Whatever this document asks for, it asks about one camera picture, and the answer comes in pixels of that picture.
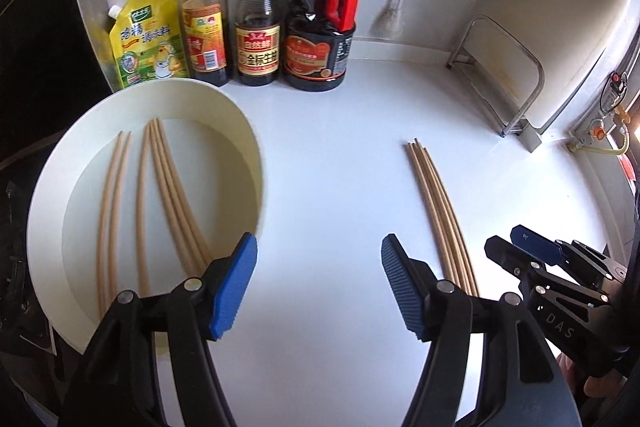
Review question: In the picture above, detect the gas valve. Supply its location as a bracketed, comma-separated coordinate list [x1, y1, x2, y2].
[567, 117, 632, 155]

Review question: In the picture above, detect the black cable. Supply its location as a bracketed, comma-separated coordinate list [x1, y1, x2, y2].
[601, 69, 632, 118]

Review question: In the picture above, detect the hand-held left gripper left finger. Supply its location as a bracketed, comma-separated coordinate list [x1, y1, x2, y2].
[60, 232, 259, 427]

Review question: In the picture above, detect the white round bowl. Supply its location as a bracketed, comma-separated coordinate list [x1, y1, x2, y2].
[26, 78, 266, 358]

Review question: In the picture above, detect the white cutting board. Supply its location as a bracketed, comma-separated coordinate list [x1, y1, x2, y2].
[460, 0, 632, 131]

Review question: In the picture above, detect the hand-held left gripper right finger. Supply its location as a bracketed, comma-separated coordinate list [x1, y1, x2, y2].
[381, 234, 583, 427]

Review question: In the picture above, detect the person's right hand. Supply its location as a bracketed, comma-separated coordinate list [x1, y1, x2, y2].
[557, 352, 617, 403]

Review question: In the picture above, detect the bundle of wooden chopsticks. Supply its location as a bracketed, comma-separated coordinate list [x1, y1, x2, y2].
[405, 138, 481, 298]

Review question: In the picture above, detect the yellow-capped vinegar bottle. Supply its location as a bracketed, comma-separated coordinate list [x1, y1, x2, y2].
[180, 0, 232, 88]

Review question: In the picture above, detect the yellow gas hose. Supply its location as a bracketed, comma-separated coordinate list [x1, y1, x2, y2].
[575, 127, 632, 156]

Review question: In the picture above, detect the large red-handled soy sauce bottle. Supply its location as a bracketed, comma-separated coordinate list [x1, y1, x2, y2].
[284, 0, 362, 92]

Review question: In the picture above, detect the yellow seasoning pouch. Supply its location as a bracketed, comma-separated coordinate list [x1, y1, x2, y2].
[106, 0, 191, 92]

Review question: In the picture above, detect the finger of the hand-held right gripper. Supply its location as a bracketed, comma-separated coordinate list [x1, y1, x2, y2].
[484, 235, 608, 308]
[510, 224, 626, 280]

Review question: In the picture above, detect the black range hood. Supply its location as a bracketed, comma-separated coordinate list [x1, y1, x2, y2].
[0, 0, 112, 158]

